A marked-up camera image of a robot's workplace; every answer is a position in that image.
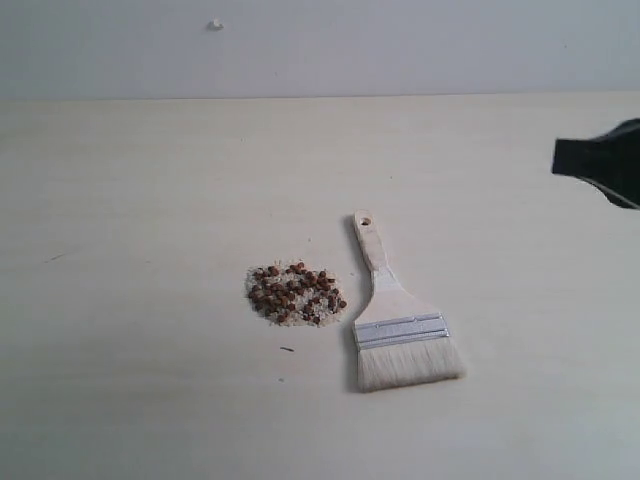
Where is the wooden paint brush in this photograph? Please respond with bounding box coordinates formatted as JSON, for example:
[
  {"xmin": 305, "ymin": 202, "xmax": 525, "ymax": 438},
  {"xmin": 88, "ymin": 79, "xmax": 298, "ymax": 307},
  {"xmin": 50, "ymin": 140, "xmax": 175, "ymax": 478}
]
[{"xmin": 353, "ymin": 210, "xmax": 465, "ymax": 392}]

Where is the white wall anchor plug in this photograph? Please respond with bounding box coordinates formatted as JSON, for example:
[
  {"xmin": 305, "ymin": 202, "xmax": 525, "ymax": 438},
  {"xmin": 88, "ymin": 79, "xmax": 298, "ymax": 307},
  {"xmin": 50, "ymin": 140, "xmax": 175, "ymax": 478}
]
[{"xmin": 206, "ymin": 18, "xmax": 224, "ymax": 31}]

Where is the pile of beans and rice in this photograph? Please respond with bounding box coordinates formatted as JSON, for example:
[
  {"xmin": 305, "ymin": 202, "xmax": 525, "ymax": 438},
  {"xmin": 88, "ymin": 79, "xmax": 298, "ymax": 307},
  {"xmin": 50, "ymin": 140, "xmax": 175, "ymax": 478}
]
[{"xmin": 244, "ymin": 260, "xmax": 349, "ymax": 327}]

